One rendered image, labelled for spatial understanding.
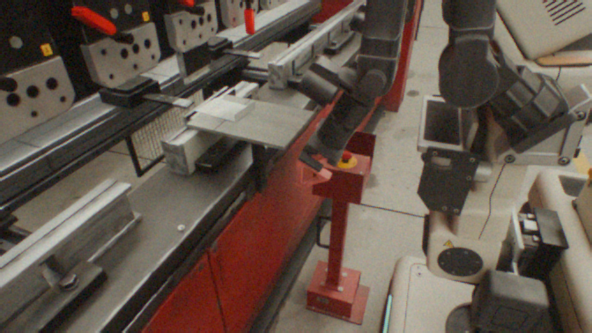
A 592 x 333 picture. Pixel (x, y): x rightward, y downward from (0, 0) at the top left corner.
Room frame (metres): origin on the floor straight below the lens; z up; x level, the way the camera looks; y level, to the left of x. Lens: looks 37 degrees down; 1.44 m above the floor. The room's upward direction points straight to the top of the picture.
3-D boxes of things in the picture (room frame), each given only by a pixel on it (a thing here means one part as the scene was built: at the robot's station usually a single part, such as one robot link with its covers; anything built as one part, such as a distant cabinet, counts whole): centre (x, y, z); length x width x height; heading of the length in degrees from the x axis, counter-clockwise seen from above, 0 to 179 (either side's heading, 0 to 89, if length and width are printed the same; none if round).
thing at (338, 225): (0.98, -0.15, 0.39); 0.05 x 0.05 x 0.54; 71
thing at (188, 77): (0.87, 0.25, 1.13); 0.10 x 0.02 x 0.10; 157
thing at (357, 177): (0.98, -0.15, 0.75); 0.20 x 0.16 x 0.18; 161
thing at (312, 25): (2.26, 0.07, 0.81); 0.64 x 0.08 x 0.14; 67
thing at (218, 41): (1.30, 0.25, 1.01); 0.26 x 0.12 x 0.05; 67
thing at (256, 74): (1.57, 0.36, 0.81); 0.64 x 0.08 x 0.14; 67
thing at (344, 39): (1.77, -0.20, 0.89); 0.30 x 0.05 x 0.03; 157
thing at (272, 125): (0.81, 0.12, 1.00); 0.26 x 0.18 x 0.01; 67
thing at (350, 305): (0.97, -0.18, 0.06); 0.25 x 0.20 x 0.12; 71
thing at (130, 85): (0.93, 0.41, 1.01); 0.26 x 0.12 x 0.05; 67
